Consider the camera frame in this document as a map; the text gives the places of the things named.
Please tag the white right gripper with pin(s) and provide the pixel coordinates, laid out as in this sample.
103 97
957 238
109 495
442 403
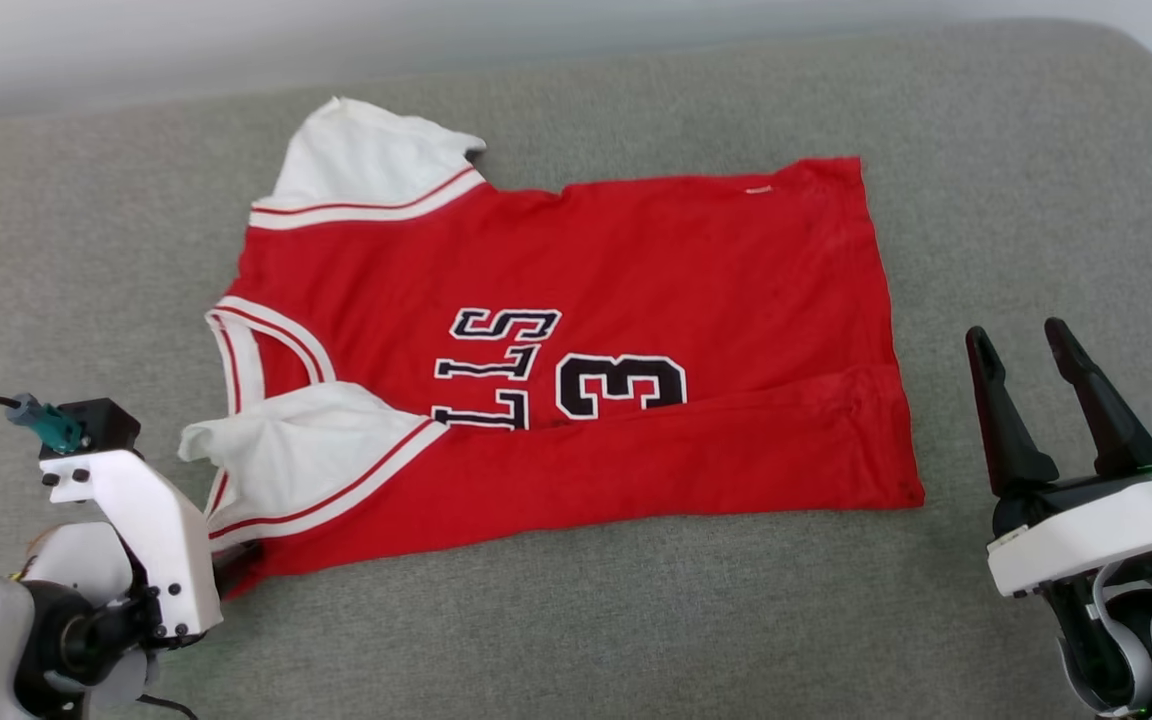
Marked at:
1096 535

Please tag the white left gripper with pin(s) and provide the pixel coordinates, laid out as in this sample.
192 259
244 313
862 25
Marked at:
161 540

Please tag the red and white basketball jersey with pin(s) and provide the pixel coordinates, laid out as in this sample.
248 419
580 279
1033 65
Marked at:
636 260

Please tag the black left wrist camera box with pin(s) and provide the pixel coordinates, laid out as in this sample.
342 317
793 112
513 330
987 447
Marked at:
106 424

